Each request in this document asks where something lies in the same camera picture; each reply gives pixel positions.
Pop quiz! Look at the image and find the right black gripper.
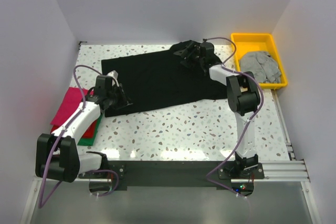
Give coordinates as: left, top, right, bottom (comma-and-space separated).
174, 41, 204, 71

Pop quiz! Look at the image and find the black t shirt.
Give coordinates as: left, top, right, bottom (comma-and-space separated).
101, 41, 227, 118

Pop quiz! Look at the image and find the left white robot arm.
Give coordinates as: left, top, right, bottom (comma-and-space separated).
35, 71, 131, 183

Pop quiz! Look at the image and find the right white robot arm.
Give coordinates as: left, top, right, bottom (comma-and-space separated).
172, 39, 264, 178

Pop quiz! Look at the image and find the pink folded t shirt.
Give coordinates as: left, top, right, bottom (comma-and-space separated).
50, 87, 82, 129

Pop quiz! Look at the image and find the red folded t shirt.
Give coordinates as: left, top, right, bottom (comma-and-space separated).
50, 117, 101, 138

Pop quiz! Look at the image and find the green folded t shirt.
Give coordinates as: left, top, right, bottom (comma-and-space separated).
77, 115, 102, 146

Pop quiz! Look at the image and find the yellow plastic bin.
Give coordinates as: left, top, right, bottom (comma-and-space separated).
230, 33, 288, 90

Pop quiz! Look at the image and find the grey t shirt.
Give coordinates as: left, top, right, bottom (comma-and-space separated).
239, 51, 281, 83

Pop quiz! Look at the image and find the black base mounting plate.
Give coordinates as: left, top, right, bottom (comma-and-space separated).
78, 159, 266, 192

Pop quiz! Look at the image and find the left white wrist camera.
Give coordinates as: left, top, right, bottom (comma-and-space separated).
107, 70, 118, 79

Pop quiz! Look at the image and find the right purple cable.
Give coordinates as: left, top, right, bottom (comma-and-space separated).
202, 37, 265, 195

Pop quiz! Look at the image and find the purple cable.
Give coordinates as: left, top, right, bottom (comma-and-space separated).
202, 37, 265, 195
38, 64, 120, 209

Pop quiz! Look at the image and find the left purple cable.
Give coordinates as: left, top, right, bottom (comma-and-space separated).
38, 64, 120, 209

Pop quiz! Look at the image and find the aluminium frame rail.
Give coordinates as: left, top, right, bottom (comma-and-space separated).
33, 89, 312, 185

